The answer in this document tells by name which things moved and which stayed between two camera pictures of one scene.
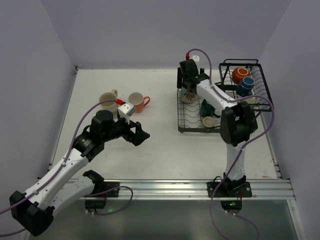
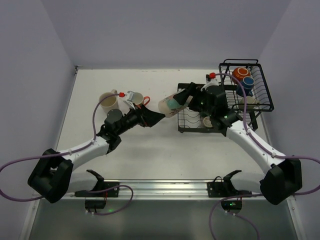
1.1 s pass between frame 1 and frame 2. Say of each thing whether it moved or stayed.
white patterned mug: moved
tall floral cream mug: moved
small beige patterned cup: stayed
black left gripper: moved
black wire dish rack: stayed
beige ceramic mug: stayed
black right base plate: stayed
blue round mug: stayed
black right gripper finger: moved
